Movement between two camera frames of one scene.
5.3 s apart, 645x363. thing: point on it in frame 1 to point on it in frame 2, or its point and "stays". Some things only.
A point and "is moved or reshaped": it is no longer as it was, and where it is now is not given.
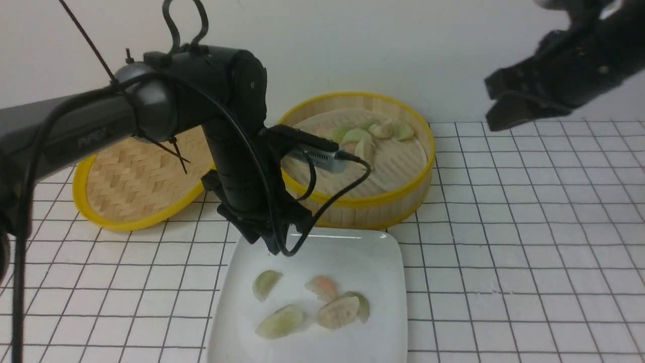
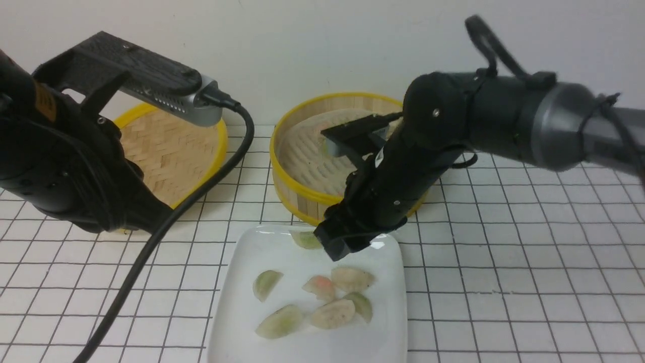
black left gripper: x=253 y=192 to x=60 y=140
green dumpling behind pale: x=364 y=310 stays
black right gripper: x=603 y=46 to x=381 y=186
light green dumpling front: x=280 y=322 stays
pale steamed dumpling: x=364 y=149 is moved or reshaped
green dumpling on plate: x=264 y=282 stays
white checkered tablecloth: x=531 y=249 stays
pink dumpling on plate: x=325 y=288 stays
